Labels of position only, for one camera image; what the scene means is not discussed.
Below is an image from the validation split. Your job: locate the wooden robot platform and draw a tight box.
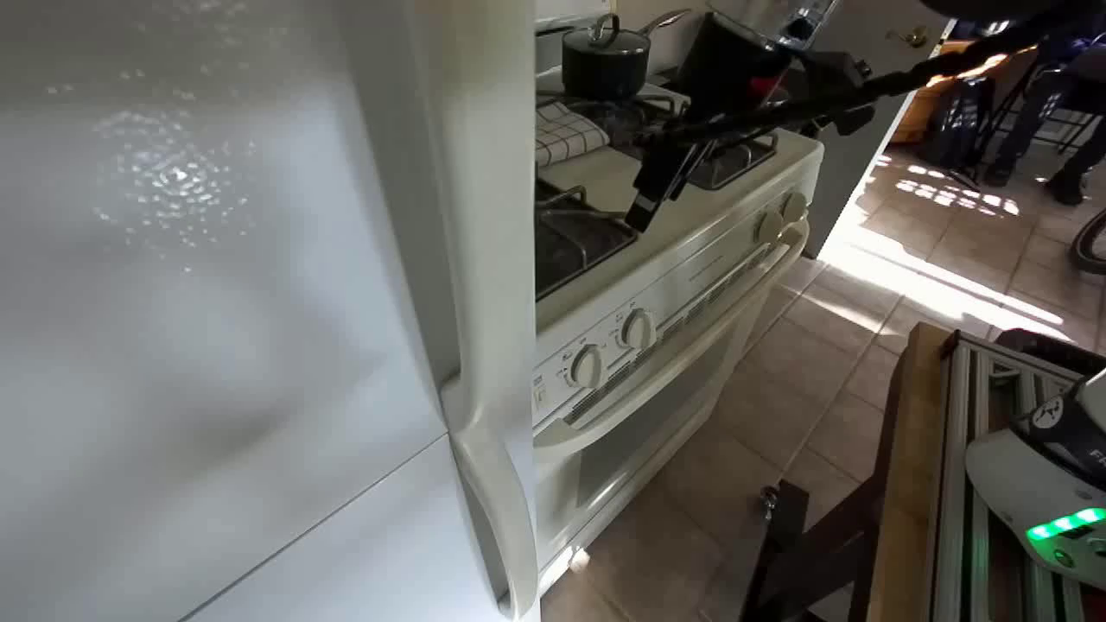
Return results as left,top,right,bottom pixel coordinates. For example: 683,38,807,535
859,322,1106,622

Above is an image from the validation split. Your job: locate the white refrigerator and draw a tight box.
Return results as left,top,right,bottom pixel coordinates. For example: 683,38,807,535
0,0,541,622

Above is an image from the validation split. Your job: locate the black saucepan with lid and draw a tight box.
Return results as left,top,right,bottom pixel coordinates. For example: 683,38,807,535
561,11,694,105

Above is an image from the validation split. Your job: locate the checkered white hand towel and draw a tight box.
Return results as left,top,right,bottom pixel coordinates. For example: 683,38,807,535
533,96,616,174

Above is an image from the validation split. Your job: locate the white gas stove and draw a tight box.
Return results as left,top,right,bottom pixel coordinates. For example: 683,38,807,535
533,0,830,593

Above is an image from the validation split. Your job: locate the wooden table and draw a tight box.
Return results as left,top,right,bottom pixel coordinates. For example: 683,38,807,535
891,38,1015,148

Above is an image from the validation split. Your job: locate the seated person in dark clothes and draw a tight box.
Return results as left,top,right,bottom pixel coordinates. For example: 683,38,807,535
984,30,1106,212

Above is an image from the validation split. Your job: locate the white oven door handle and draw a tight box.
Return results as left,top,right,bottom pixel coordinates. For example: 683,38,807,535
530,220,807,457

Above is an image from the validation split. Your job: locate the black metal frame leg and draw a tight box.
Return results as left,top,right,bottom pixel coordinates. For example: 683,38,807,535
738,480,891,622

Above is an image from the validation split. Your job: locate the small black burner grate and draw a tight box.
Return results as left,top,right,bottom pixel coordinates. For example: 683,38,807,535
533,181,644,299

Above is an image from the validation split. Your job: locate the dark curved hose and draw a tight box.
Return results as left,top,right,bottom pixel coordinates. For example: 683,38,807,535
1069,204,1106,275

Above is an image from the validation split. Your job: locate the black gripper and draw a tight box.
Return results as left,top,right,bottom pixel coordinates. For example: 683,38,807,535
626,11,882,234

